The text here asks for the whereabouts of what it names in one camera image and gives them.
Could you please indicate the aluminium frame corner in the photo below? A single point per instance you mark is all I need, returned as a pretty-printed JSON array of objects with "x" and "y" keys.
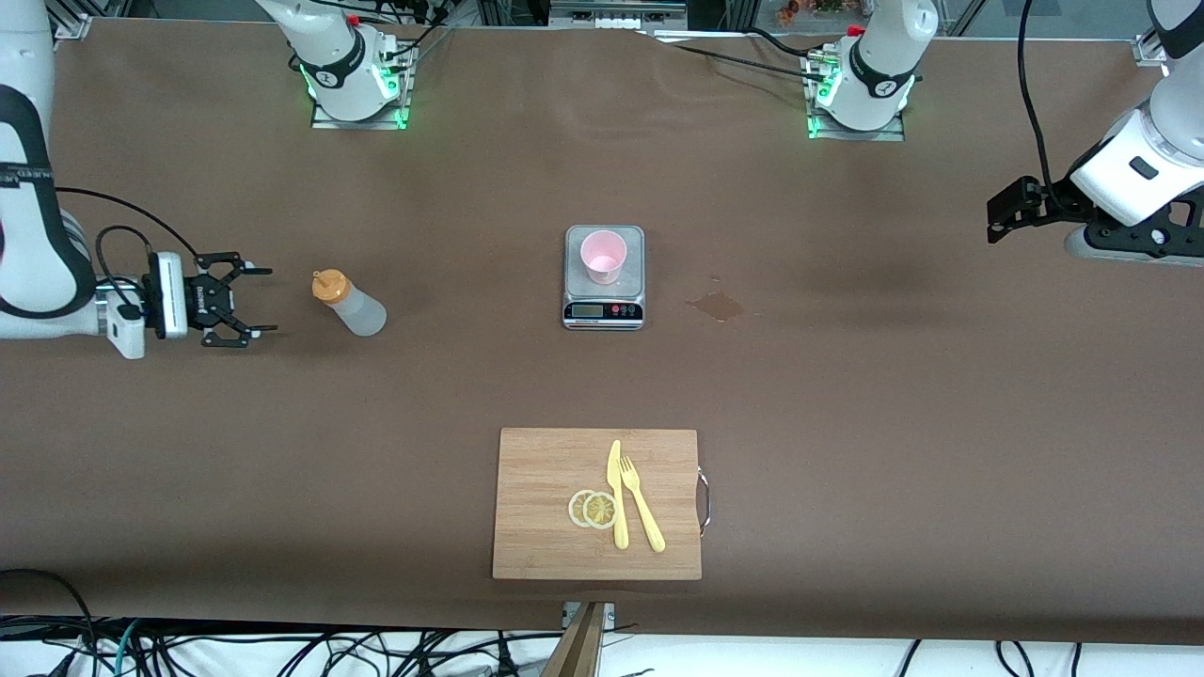
[
  {"x": 71, "y": 19},
  {"x": 1152, "y": 42}
]

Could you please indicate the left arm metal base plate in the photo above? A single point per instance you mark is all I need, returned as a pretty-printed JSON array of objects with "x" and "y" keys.
[{"x": 856, "y": 135}]

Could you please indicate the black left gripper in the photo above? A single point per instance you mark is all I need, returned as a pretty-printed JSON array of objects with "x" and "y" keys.
[{"x": 1055, "y": 200}]

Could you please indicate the silver digital kitchen scale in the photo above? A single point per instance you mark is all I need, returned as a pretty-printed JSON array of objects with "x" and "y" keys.
[{"x": 588, "y": 310}]

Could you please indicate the yellow plastic fork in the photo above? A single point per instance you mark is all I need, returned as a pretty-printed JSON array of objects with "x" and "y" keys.
[{"x": 647, "y": 522}]

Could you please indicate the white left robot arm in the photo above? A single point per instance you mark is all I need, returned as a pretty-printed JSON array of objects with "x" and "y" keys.
[{"x": 884, "y": 56}]

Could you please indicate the metal table bracket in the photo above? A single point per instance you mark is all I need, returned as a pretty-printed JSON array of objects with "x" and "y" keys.
[{"x": 609, "y": 616}]

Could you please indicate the white power strip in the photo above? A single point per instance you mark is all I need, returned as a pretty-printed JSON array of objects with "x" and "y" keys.
[{"x": 611, "y": 21}]

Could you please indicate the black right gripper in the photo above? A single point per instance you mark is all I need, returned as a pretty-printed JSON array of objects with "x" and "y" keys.
[{"x": 201, "y": 300}]

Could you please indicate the pink paper cup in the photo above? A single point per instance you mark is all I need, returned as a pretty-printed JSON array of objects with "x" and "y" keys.
[{"x": 602, "y": 254}]

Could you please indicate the wooden cutting board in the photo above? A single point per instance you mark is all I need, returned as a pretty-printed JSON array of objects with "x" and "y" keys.
[{"x": 546, "y": 527}]

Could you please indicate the tray with food items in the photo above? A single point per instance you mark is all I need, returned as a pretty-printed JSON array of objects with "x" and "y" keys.
[{"x": 809, "y": 9}]

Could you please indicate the yellow plastic knife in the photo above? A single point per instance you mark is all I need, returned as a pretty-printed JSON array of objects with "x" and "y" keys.
[{"x": 620, "y": 527}]

